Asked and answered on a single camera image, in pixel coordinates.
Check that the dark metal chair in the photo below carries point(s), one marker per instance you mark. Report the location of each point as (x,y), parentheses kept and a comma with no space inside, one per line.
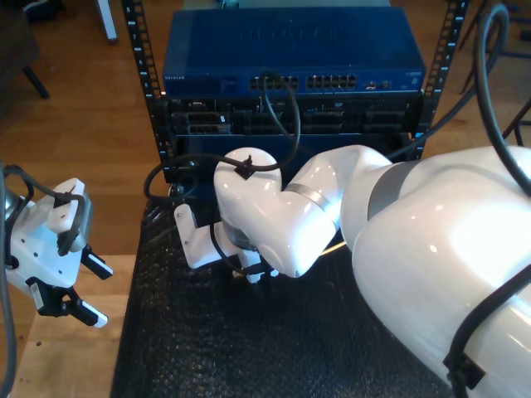
(514,53)

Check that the blue network switch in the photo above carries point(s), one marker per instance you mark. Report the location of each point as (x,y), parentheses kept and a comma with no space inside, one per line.
(290,41)

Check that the blue rack base plate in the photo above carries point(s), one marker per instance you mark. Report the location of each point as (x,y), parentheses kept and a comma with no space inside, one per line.
(203,190)

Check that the white table leg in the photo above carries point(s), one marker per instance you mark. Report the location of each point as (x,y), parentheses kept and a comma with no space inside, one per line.
(107,20)

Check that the dark brown chair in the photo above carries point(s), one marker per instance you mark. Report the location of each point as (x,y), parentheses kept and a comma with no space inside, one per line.
(16,41)

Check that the dark shoe white sole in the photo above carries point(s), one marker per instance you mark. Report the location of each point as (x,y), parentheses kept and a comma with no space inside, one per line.
(41,5)

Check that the black rack server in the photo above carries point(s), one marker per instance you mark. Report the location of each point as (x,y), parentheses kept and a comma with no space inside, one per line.
(332,120)

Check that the black bubble mat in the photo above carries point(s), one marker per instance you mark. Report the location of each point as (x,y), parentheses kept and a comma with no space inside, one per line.
(207,331)

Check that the black rack post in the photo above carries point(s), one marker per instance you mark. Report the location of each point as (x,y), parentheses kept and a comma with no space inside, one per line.
(450,37)
(139,41)

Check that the dark metal stool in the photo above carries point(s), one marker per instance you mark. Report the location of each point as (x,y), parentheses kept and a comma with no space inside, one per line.
(518,116)

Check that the black rack shelf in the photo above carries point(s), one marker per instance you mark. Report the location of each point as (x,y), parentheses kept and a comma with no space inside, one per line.
(332,141)

